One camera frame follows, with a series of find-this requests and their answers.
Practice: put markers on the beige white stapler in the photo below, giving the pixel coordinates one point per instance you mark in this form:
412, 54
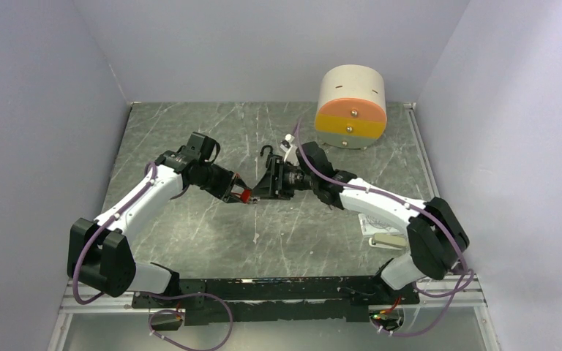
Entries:
388, 241

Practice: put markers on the cylindrical drawer box orange yellow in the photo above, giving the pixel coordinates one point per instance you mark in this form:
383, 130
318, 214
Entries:
351, 111

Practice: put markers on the black padlock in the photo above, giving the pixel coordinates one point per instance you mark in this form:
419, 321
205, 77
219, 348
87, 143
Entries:
267, 152

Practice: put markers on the white card package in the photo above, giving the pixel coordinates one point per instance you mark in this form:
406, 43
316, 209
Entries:
370, 226

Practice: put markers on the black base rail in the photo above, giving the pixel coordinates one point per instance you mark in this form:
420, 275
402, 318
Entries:
351, 298

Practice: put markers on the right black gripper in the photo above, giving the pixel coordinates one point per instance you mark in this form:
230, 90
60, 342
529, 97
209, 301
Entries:
269, 187

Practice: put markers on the red cable lock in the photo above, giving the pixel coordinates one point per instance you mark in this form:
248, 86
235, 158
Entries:
243, 197

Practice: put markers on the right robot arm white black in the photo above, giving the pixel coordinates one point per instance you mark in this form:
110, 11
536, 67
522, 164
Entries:
434, 235

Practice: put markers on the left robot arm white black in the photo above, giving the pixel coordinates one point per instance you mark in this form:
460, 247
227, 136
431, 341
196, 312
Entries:
99, 254

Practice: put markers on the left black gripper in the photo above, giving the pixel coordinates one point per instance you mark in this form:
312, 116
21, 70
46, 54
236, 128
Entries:
229, 179

